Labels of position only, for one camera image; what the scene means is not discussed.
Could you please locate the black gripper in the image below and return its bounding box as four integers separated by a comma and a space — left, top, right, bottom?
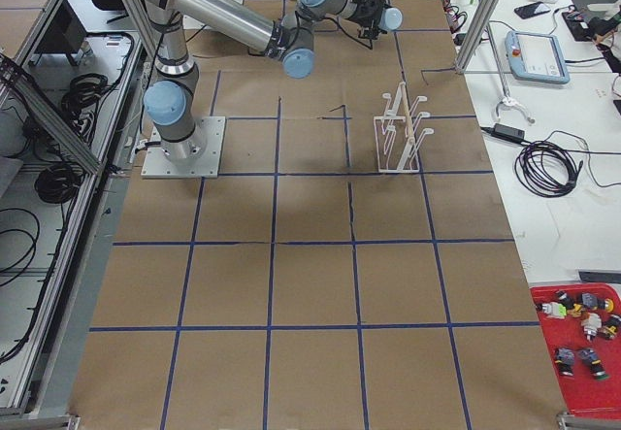
347, 0, 388, 46

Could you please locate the light blue ikea cup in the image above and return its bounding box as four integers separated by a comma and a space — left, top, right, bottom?
378, 7, 403, 32

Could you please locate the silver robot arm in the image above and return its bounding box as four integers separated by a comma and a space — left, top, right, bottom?
141, 0, 403, 165

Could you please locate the black smartphone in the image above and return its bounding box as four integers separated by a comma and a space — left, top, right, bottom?
513, 2, 551, 19

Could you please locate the blue teach pendant tablet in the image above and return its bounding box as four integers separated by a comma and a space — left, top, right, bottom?
505, 30, 570, 84

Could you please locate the black power adapter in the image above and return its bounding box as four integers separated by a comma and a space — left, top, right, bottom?
492, 123, 525, 144

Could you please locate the red parts tray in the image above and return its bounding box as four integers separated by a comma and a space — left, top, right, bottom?
531, 283, 620, 420

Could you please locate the green handled reacher grabber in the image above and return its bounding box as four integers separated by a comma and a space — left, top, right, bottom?
466, 0, 537, 125

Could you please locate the aluminium frame post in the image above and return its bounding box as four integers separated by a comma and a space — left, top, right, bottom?
455, 0, 499, 74

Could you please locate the white wire cup rack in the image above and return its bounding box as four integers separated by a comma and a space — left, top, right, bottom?
373, 81, 435, 174

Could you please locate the coiled black cable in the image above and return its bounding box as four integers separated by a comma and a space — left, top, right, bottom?
514, 139, 583, 199

